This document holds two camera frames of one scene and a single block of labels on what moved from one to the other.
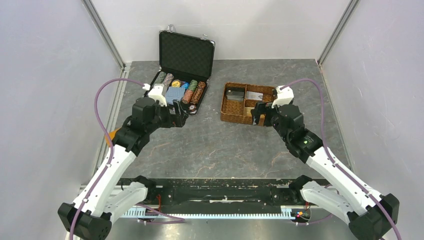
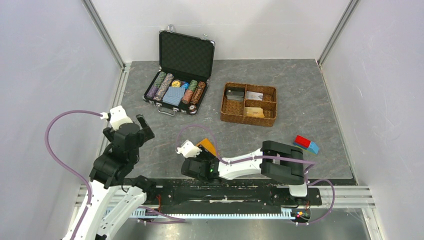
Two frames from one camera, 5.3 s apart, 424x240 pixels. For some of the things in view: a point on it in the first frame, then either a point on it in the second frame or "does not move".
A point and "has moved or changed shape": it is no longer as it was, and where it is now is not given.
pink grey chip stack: [168, 79] does not move
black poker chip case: [185, 62] does not move
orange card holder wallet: [111, 135] has moved or changed shape
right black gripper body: [271, 118] → [201, 158]
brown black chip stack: [198, 92] does not move
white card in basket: [254, 95] does not move
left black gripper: [177, 120] → [148, 133]
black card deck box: [235, 93] does not move
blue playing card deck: [174, 93] does not move
